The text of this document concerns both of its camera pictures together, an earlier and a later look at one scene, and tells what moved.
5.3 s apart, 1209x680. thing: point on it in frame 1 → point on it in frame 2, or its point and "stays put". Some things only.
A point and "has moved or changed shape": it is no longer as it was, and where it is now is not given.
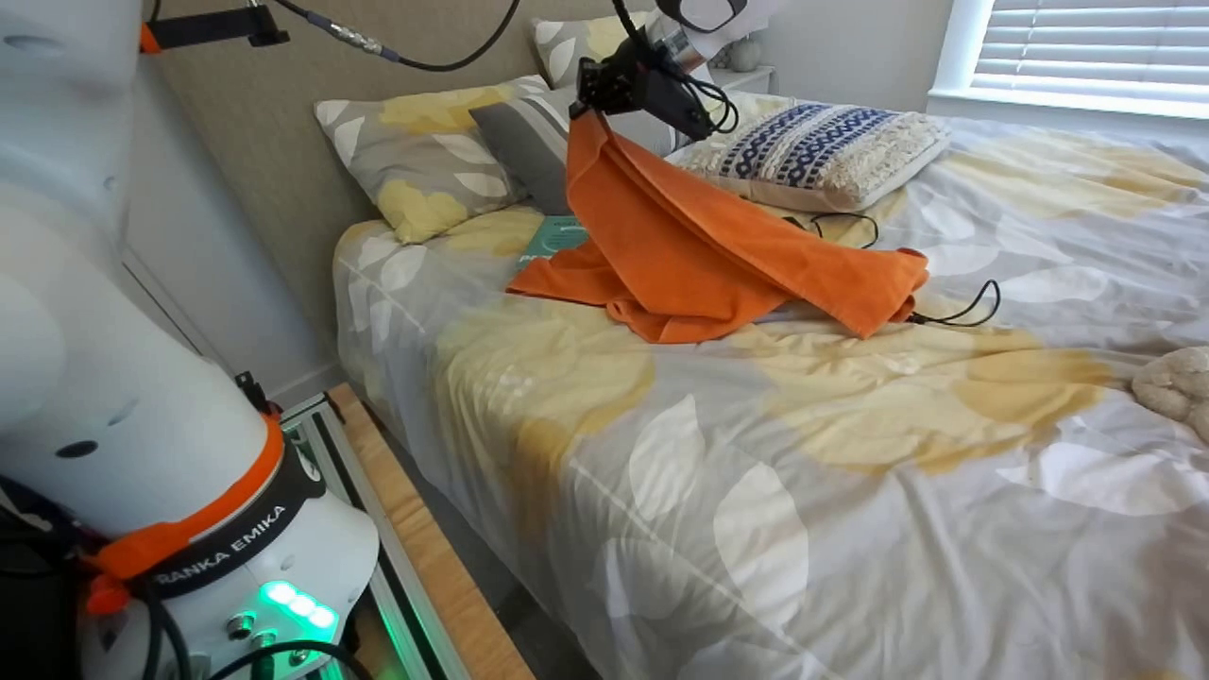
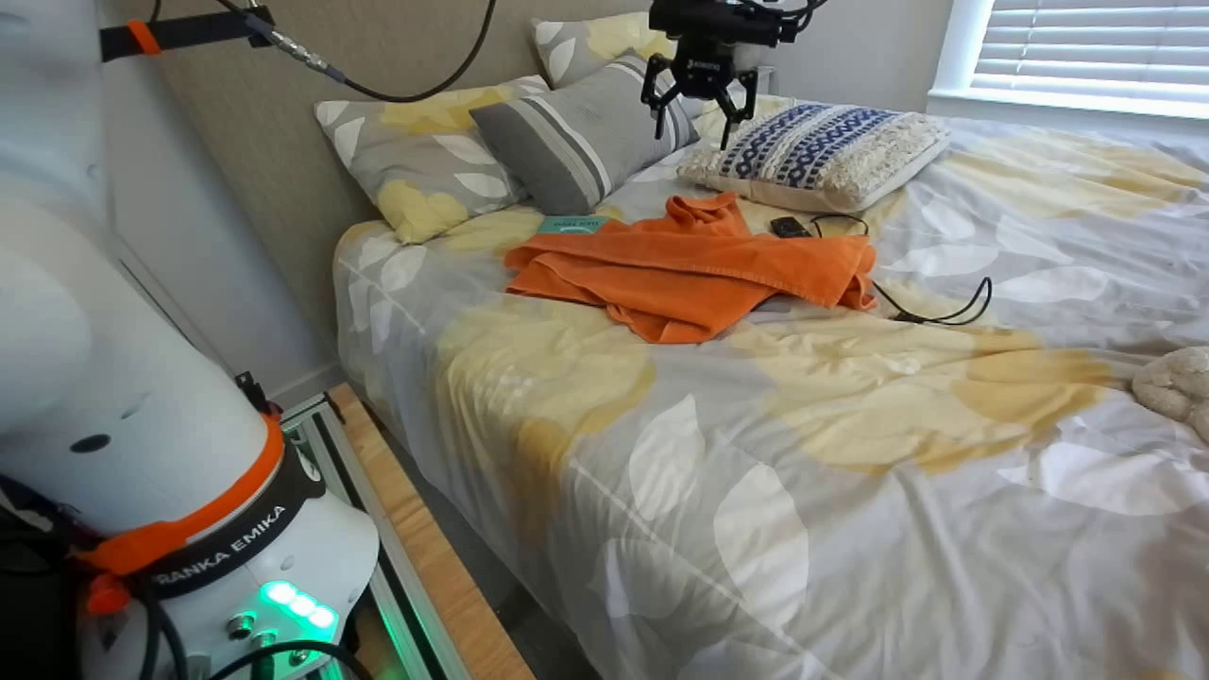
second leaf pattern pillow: (571, 37) stays put
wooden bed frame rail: (458, 619) stays put
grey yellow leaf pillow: (424, 156) stays put
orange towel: (684, 262) has moved or changed shape
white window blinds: (1148, 49) stays put
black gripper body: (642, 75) → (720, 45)
